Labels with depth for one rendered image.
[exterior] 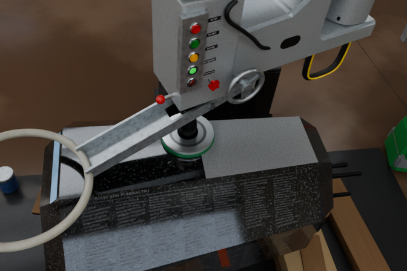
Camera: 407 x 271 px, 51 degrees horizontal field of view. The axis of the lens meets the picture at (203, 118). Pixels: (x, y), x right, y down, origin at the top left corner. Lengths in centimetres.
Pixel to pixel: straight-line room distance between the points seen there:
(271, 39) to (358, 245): 142
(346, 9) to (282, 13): 33
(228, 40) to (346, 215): 154
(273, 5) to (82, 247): 108
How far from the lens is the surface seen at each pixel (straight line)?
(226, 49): 133
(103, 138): 162
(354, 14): 170
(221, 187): 165
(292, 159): 175
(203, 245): 170
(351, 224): 256
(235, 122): 182
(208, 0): 118
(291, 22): 146
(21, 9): 399
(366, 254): 251
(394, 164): 293
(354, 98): 333
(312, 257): 225
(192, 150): 167
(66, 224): 147
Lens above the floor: 219
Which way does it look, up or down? 49 degrees down
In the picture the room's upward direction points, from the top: 6 degrees clockwise
